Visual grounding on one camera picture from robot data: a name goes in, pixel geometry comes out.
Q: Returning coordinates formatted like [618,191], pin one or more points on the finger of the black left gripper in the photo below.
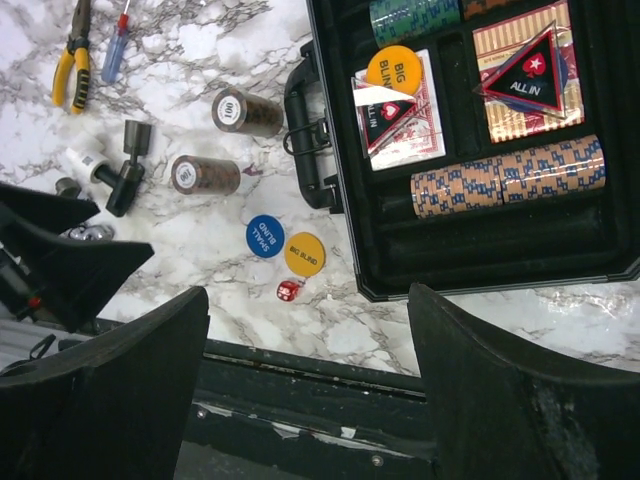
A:
[46,276]

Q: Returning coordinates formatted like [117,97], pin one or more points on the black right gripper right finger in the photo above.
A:
[503,407]

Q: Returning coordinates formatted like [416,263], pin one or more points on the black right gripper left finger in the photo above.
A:
[112,407]

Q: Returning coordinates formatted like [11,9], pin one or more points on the brown 100 chip roll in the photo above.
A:
[237,111]
[193,175]

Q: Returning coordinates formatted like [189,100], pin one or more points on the black poker set case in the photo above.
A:
[588,238]

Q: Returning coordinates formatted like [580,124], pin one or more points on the chrome faucet tap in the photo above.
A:
[84,232]

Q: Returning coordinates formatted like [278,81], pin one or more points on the black angle valve white cap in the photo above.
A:
[86,158]

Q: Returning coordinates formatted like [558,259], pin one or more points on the blue small blind button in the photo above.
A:
[265,236]

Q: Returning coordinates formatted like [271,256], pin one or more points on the red die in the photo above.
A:
[288,290]

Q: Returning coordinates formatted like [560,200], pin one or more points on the blue small screwdriver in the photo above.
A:
[115,51]

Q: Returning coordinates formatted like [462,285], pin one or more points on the tan 10 chip roll in case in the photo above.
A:
[548,171]

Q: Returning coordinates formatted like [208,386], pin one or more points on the red card deck with all-in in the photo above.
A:
[395,133]

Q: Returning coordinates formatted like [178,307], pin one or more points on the gold card deck with all-in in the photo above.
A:
[529,78]

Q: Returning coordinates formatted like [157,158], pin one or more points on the yellow big blind button in case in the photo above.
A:
[396,67]

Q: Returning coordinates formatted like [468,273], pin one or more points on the brown chip roll lower in case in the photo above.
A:
[475,8]

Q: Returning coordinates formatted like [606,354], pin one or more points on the green chip roll lower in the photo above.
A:
[394,21]

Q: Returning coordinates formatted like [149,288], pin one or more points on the dark grey door handle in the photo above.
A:
[67,187]

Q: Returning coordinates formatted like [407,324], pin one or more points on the yellow handle pliers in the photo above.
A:
[75,55]

